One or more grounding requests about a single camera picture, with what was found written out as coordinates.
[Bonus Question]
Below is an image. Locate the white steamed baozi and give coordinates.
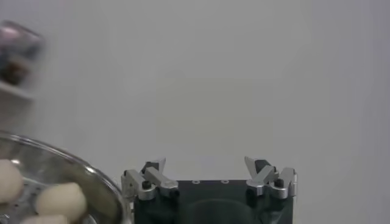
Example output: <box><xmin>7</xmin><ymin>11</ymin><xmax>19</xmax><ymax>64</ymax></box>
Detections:
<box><xmin>0</xmin><ymin>158</ymin><xmax>24</xmax><ymax>204</ymax></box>
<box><xmin>35</xmin><ymin>181</ymin><xmax>88</xmax><ymax>223</ymax></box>
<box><xmin>19</xmin><ymin>214</ymin><xmax>69</xmax><ymax>224</ymax></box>

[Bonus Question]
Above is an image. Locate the plastic cup brown drink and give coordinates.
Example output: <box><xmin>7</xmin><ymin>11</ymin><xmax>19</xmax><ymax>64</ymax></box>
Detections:
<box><xmin>0</xmin><ymin>19</ymin><xmax>46</xmax><ymax>88</ymax></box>

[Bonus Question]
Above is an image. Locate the stainless steel steamer basket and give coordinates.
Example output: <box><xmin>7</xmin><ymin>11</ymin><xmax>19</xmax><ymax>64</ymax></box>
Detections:
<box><xmin>0</xmin><ymin>131</ymin><xmax>132</xmax><ymax>224</ymax></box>

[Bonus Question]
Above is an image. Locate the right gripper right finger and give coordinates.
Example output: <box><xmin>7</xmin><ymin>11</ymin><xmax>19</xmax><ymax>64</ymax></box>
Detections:
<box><xmin>244</xmin><ymin>156</ymin><xmax>298</xmax><ymax>200</ymax></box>

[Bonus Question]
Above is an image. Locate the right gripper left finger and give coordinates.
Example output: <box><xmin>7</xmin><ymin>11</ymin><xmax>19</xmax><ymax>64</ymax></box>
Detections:
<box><xmin>121</xmin><ymin>157</ymin><xmax>180</xmax><ymax>205</ymax></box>

